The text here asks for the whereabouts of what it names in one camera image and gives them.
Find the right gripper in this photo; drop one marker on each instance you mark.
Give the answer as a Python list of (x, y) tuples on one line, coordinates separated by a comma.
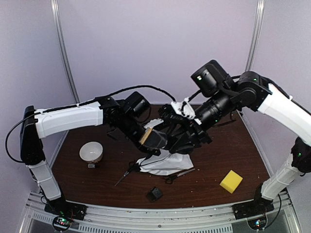
[(191, 132)]

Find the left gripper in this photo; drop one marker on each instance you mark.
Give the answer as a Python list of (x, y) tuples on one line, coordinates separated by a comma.
[(150, 140)]

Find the white zipper pouch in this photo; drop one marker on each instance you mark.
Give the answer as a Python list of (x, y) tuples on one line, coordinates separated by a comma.
[(165, 164)]

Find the black scissors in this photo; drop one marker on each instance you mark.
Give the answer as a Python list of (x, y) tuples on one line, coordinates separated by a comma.
[(170, 179), (133, 166)]

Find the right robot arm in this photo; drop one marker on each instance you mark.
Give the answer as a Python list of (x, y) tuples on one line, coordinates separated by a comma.
[(249, 93)]

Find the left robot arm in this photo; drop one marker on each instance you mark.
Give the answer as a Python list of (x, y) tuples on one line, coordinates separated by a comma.
[(38, 124)]

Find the black clipper guard comb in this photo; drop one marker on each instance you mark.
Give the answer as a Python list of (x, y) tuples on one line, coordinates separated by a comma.
[(154, 194)]

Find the white ceramic bowl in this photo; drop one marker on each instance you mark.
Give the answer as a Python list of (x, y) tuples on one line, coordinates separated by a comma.
[(91, 152)]

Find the yellow sponge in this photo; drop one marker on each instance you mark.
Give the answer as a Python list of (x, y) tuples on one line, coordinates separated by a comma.
[(231, 181)]

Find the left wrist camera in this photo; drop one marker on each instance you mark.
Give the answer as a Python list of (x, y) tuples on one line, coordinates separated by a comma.
[(151, 125)]

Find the front aluminium rail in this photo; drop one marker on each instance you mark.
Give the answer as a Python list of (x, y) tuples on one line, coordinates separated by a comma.
[(211, 219)]

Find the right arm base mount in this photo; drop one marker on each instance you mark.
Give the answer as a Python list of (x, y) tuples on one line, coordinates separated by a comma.
[(252, 208)]

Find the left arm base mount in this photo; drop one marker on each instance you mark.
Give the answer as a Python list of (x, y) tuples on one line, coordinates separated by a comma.
[(67, 209)]

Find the right aluminium frame post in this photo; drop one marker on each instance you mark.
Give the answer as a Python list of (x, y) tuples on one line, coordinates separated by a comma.
[(255, 34)]

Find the aluminium frame post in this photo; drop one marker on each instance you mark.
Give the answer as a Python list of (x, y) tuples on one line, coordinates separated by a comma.
[(63, 51), (255, 34)]

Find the left aluminium frame post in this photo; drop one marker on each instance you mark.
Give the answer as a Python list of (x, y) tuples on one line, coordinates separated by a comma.
[(63, 51)]

